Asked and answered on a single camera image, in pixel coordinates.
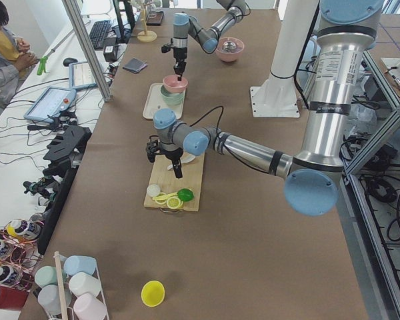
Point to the near teach pendant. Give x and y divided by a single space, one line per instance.
51 103

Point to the white ceramic spoon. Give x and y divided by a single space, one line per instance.
185 159

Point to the small pink bowl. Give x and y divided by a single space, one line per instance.
175 84

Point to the white wire cup rack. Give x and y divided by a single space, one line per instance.
67 299

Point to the upper lemon slice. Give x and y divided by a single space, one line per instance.
161 202

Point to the green toy lime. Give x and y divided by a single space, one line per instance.
185 194

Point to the light blue cup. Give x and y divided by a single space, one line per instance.
79 263

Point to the white cup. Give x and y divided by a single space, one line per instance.
82 283

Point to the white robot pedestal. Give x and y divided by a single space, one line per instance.
277 96

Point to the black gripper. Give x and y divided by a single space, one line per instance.
178 55
172 154

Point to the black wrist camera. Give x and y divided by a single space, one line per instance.
153 148

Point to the stacked green bowls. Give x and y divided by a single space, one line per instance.
171 98

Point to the lower lemon slice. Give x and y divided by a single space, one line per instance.
174 203

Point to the black keyboard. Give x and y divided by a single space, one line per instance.
98 33

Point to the grey cup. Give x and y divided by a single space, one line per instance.
49 299

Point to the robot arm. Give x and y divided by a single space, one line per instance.
317 58
185 26

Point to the wooden cutting board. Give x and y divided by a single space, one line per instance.
168 183

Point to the teach pendant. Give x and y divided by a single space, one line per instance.
81 76
51 103

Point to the seated person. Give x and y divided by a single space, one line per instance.
16 60

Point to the wooden mug tree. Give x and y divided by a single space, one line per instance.
145 7

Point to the grey folded cloth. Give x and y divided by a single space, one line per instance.
134 65

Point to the white rabbit tray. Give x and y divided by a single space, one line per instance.
154 103

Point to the far teach pendant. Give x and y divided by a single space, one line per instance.
81 76

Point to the aluminium frame post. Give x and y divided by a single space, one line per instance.
73 13

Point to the white toy steamed bun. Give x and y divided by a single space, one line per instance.
153 190

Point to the pink cup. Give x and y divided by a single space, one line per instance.
89 307

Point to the green cup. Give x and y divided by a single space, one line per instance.
46 275

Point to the large pink bowl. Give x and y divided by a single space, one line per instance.
232 56

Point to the lemon slice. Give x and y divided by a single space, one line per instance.
174 203
161 202

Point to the yellow plastic cup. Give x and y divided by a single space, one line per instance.
153 293

